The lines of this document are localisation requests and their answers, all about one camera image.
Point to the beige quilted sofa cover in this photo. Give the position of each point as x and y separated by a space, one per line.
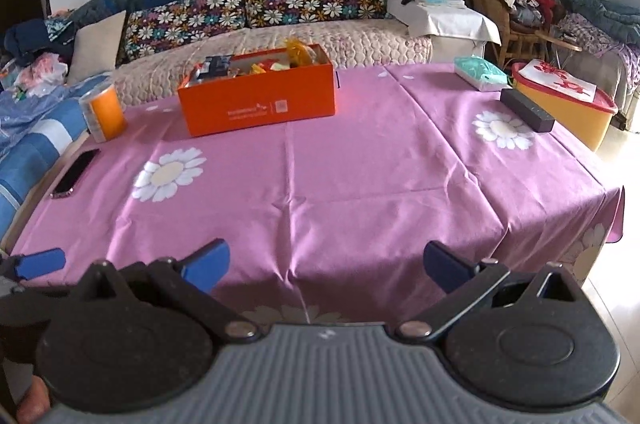
360 42

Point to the small yellow snack packet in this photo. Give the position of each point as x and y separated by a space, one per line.
302 53

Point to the purple floral cloth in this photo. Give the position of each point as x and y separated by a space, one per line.
600 39

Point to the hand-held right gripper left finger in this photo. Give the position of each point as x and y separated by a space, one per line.
207 265

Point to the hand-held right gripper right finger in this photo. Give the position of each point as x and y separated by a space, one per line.
445 266

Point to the blue striped bedding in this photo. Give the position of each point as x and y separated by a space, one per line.
30 139

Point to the pink and white plastic bag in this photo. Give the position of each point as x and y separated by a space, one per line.
42 72

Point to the orange cardboard box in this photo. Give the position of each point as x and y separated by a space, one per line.
260 109

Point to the person's left hand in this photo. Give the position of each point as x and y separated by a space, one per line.
34 404

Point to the long black box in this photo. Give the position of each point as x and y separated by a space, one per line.
527 109

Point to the blue black-banded snack packet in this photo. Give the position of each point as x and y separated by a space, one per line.
218 67

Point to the beige pillow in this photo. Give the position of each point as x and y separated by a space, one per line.
95 49

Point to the wooden chair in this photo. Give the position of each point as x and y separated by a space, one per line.
520 39

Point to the dark padded jacket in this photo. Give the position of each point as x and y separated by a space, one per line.
595 4

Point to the dark blue clothes pile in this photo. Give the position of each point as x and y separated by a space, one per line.
35 37

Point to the white cloth covered box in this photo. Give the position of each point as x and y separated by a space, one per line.
445 22

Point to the yellow tub red-white lid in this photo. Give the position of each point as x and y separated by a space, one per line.
575 119

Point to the black smartphone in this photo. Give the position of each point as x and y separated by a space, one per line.
75 174

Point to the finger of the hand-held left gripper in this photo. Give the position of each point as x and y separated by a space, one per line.
40 264

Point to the teal tissue pack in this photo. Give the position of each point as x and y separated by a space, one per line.
480 72

